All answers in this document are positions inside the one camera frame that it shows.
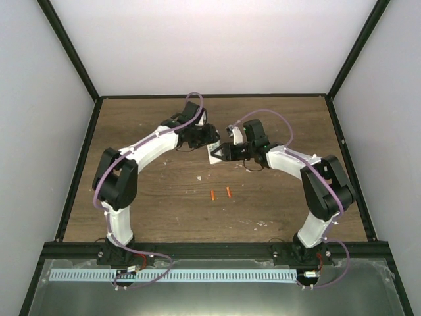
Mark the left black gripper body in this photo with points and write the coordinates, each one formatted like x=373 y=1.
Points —
x=198 y=139

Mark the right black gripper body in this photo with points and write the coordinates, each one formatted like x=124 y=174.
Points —
x=241 y=155

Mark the white remote control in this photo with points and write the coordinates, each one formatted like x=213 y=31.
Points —
x=212 y=161

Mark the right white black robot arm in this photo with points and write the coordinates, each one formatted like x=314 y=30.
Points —
x=327 y=189

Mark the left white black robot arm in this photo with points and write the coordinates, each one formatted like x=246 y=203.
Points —
x=116 y=179

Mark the grey metal front plate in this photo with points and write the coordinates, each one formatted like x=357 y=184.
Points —
x=355 y=287

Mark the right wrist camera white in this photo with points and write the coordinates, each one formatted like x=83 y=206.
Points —
x=235 y=134

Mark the light blue slotted cable duct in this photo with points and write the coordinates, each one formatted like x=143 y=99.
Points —
x=176 y=275

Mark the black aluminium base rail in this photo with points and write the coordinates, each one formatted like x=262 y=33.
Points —
x=280 y=252

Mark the black enclosure frame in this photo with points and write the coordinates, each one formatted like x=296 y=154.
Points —
x=376 y=13

